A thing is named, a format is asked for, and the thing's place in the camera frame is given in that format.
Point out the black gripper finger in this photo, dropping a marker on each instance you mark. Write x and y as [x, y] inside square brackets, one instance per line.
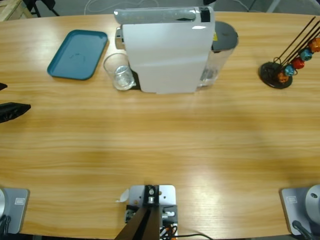
[209, 1]
[12, 111]
[2, 86]

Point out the clear glass cup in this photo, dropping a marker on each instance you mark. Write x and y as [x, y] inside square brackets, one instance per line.
[121, 75]

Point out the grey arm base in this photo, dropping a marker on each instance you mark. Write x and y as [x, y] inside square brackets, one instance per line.
[292, 207]
[17, 207]

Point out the white capsule coffee machine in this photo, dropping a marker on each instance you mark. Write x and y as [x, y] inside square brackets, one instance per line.
[170, 57]

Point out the orange coffee capsule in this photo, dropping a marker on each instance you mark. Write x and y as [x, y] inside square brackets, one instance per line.
[315, 44]
[283, 78]

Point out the blue coffee capsule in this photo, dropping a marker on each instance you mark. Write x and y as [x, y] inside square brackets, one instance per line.
[290, 70]

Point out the red coffee capsule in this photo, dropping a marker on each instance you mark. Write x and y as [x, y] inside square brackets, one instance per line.
[298, 63]

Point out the teal coffee capsule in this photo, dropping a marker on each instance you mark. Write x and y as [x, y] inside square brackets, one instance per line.
[307, 54]

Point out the clear water tank dark lid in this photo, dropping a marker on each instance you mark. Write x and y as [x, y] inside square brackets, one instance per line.
[225, 35]

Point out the grey metal leg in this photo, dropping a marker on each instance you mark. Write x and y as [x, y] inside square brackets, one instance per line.
[273, 6]

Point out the wooden crate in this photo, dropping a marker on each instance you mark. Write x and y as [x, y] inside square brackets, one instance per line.
[10, 10]

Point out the teal plastic tray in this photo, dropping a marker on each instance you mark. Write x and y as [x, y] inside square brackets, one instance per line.
[77, 55]

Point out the black stand legs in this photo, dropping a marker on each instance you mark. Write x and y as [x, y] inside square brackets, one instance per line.
[47, 3]

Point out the white tape tab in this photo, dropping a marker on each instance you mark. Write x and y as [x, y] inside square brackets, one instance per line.
[123, 196]

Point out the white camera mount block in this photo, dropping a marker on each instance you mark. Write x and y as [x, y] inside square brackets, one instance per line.
[166, 193]

